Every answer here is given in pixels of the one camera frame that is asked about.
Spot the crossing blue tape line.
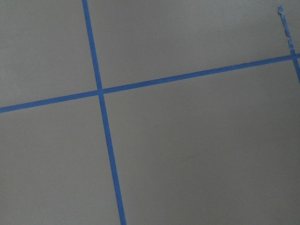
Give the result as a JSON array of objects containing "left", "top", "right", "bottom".
[{"left": 82, "top": 0, "right": 127, "bottom": 225}]

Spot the long blue tape line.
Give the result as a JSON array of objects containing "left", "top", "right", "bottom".
[{"left": 0, "top": 53, "right": 300, "bottom": 113}]

